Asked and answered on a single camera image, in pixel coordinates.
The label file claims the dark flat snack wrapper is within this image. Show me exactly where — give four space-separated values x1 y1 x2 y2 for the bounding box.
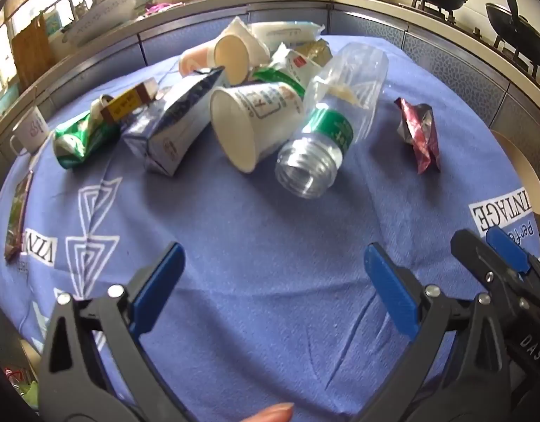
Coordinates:
4 171 34 261

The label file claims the black long-handled wok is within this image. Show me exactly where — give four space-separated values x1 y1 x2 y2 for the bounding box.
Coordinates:
485 0 540 69

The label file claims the blue and white carton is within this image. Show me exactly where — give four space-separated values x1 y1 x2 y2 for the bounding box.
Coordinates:
121 67 227 177

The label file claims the beige round trash bin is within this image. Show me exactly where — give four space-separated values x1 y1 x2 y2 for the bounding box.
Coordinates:
490 129 540 216

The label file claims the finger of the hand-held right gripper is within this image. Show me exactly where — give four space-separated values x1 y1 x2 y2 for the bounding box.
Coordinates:
450 228 523 313
487 227 540 282

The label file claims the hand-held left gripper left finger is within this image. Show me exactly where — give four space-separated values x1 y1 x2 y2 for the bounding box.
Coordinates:
40 242 196 422

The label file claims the white printed paper cup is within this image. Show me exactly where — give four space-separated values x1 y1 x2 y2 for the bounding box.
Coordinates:
209 81 306 174

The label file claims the clear plastic bottle green label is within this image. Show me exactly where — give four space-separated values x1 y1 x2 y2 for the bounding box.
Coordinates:
275 43 390 200

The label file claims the wooden cutting board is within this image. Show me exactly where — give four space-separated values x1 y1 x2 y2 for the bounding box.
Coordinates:
10 18 55 86

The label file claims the olive foil wrapper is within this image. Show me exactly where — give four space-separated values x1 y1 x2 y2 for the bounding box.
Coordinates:
294 39 333 68

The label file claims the yellow and red cardboard box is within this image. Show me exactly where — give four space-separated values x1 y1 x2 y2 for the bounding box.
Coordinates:
100 78 160 124

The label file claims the plain white paper cup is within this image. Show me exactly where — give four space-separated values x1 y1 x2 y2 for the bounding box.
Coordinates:
212 17 271 85

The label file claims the maroon foil wrapper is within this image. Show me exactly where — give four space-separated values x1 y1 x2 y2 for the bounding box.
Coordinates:
394 98 442 175

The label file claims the black gas stove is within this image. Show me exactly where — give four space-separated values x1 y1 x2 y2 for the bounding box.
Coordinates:
397 0 540 81

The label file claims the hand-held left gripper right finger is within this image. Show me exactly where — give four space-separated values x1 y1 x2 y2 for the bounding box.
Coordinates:
363 243 517 422

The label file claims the white enamel mug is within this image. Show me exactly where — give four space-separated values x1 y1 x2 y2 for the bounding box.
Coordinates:
9 106 50 155

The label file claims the green wrapper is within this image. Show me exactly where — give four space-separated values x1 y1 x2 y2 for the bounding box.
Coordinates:
53 97 121 170

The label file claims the white enamel basin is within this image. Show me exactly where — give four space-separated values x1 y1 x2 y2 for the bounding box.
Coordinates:
61 0 139 47

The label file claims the blue printed tablecloth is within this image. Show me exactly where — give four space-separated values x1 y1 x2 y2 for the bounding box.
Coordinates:
0 35 540 422

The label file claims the green and white packet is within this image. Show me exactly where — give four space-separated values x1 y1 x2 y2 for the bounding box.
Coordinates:
252 66 306 100

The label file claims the person's left hand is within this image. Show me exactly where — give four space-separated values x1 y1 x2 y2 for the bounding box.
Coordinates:
242 402 294 422

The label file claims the white packet red label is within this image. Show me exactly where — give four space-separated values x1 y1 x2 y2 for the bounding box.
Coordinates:
270 43 323 89

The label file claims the white plastic bag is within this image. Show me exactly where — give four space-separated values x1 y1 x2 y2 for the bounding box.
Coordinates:
248 21 325 51

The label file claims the pink paper cup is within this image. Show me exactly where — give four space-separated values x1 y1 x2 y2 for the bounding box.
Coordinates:
179 44 218 77

